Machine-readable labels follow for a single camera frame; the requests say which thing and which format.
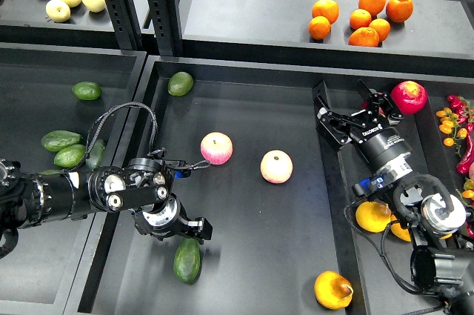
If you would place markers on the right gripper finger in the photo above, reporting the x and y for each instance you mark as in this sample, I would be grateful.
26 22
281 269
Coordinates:
336 129
383 114

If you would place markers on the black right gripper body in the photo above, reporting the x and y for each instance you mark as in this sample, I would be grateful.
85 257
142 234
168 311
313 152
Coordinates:
385 151

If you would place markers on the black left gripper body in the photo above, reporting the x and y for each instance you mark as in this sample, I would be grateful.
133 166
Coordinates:
169 221

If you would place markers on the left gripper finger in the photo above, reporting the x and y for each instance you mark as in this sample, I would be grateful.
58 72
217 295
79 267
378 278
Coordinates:
199 229

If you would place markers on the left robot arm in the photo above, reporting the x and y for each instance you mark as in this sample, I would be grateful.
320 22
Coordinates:
143 188

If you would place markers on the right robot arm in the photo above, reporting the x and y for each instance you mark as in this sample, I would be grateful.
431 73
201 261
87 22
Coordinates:
441 264

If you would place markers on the dark avocado right of pile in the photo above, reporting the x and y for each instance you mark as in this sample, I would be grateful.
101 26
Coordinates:
96 155

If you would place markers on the green avocado middle pile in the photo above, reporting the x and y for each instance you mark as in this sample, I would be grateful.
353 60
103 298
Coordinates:
70 156

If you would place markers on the green avocado lower pile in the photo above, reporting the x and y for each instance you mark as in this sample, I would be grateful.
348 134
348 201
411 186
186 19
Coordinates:
50 172

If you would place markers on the dark green avocado top pile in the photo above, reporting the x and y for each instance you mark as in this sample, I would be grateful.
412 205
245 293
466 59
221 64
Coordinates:
57 140

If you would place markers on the green avocado tray corner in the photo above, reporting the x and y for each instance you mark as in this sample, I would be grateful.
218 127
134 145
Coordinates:
180 84

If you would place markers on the pale yellow pear front left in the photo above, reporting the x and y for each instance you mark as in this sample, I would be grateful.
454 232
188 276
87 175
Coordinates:
58 11

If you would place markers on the large red apple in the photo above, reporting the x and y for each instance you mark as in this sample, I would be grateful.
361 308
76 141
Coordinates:
409 96

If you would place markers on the orange bottom front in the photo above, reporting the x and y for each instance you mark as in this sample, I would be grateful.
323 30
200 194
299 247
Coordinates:
365 37

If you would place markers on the orange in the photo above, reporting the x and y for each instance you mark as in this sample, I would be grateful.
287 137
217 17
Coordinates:
382 27
399 11
319 27
373 7
365 37
326 8

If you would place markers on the cherry tomato bunch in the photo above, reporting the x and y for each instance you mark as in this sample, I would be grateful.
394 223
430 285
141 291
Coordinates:
456 122

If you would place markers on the pale yellow pink apple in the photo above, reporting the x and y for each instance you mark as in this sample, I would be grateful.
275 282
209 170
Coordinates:
276 166

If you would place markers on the red chili pepper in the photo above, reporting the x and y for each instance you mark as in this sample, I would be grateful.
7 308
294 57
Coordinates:
467 159

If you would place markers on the orange right lower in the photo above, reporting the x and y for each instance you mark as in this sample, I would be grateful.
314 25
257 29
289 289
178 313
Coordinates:
382 27

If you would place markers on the pink red apple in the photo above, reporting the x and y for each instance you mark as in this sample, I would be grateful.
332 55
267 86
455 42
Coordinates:
216 148

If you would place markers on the black centre tray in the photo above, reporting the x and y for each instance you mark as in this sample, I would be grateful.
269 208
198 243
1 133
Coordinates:
270 241

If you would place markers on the orange small centre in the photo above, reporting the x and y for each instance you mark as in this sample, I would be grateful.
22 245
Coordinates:
360 18

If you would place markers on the orange top right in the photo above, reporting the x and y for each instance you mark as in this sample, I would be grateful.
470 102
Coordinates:
399 11

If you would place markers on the orange far left lower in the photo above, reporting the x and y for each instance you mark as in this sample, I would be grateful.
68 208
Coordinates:
319 27

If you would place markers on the orange top centre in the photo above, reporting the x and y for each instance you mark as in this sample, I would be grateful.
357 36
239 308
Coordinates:
373 7

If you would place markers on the orange far left upper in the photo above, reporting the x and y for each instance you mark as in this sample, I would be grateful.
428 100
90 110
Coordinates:
326 8

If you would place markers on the black left tray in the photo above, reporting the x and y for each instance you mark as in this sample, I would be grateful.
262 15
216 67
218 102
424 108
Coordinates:
56 265

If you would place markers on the black shelf upright right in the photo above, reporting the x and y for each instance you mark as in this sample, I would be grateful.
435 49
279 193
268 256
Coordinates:
164 15

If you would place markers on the black shelf upright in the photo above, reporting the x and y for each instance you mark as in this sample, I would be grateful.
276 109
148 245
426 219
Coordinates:
125 24
164 15

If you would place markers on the black shelf upright left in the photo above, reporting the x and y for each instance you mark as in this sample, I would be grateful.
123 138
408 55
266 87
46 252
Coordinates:
125 24

